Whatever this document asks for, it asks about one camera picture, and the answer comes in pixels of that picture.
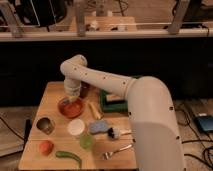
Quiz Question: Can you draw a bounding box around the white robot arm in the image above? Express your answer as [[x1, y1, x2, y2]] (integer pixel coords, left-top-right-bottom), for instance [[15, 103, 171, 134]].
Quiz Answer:
[[60, 55, 186, 171]]

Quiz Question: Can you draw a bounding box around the red bowl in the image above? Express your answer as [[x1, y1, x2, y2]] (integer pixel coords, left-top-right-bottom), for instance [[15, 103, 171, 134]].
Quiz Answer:
[[58, 97, 85, 118]]

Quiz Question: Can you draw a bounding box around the dark maroon bowl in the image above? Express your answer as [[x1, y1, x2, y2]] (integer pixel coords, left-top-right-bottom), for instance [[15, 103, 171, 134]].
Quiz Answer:
[[80, 82, 90, 98]]

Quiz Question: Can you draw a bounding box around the yellow corn cob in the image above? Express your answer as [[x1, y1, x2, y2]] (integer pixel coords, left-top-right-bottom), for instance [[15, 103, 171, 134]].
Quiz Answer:
[[89, 102, 102, 120]]

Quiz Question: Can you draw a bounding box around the white round lid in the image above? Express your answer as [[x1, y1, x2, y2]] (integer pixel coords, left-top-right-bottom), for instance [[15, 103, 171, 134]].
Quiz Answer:
[[67, 119, 85, 136]]

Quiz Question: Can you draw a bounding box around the wooden table top board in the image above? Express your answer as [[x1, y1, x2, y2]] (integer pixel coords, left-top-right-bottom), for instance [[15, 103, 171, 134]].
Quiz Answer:
[[18, 82, 136, 171]]

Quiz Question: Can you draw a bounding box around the metal cup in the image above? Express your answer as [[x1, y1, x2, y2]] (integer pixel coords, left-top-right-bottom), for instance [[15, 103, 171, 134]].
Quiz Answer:
[[36, 117, 55, 135]]

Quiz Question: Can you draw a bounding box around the wooden block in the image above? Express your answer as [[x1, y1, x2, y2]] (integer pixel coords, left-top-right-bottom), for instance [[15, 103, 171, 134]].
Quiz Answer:
[[106, 94, 122, 102]]

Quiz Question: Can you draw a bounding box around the blue sponge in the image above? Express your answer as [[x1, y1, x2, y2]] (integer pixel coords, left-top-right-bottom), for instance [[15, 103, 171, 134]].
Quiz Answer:
[[88, 120, 109, 134]]

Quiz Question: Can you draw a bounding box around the green translucent cup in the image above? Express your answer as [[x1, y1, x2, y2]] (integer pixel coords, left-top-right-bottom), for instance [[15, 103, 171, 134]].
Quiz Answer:
[[80, 134, 94, 150]]

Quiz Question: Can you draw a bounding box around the green plastic tray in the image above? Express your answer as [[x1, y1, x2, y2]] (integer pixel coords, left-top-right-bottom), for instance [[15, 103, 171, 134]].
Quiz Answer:
[[99, 90, 128, 113]]

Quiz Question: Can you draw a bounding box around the orange tomato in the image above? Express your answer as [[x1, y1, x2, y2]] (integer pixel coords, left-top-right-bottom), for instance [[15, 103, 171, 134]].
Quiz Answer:
[[39, 140, 54, 156]]

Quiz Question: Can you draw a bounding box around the green chili pepper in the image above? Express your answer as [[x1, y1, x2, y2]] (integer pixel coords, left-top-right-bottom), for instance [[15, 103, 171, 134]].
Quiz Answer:
[[55, 151, 82, 169]]

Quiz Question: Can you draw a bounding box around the silver fork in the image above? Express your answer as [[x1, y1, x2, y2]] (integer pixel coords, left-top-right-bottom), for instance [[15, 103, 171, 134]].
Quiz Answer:
[[102, 143, 134, 160]]

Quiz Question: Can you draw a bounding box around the blue black device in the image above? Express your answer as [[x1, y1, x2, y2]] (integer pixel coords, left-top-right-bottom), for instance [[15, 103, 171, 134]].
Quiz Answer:
[[195, 116, 213, 133]]

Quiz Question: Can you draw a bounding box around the black floor cable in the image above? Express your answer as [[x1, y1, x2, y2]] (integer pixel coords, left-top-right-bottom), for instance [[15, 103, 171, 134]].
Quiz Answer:
[[176, 103, 213, 168]]

